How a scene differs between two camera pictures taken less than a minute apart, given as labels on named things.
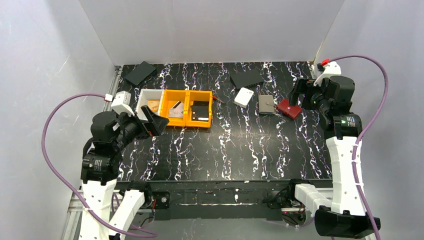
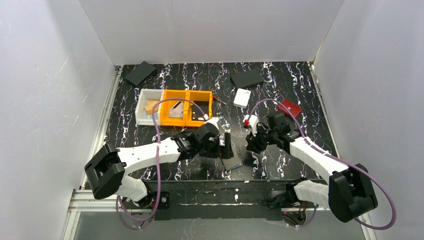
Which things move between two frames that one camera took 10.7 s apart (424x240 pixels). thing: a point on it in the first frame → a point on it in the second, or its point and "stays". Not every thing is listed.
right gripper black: [301, 87] → [253, 142]
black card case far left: [140, 73] stays
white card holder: [243, 97] stays
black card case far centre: [247, 78] stays
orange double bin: [187, 108] stays
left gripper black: [145, 123] → [224, 145]
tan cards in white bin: [154, 105] stays
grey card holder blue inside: [266, 105] → [233, 163]
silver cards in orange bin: [177, 110] stays
